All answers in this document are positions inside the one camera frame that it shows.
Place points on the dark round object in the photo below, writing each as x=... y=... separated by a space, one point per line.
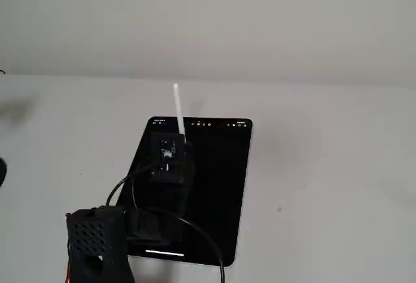
x=2 y=172

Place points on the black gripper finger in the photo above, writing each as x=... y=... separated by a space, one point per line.
x=188 y=146

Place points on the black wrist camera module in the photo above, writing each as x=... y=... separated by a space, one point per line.
x=169 y=148

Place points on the black screen silver tablet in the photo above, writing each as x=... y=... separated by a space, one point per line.
x=217 y=192

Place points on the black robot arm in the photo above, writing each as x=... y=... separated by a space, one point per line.
x=94 y=231

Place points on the white stylus pencil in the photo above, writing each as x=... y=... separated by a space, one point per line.
x=178 y=110

